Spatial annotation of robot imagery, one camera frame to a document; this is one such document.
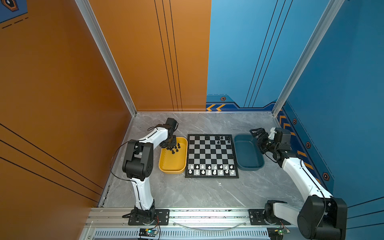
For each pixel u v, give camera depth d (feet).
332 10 2.30
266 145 2.33
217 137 3.35
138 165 1.70
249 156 3.18
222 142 3.26
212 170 2.80
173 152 3.17
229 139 3.34
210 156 3.08
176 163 3.00
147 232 2.32
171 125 2.67
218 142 3.26
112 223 2.38
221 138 3.34
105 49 2.74
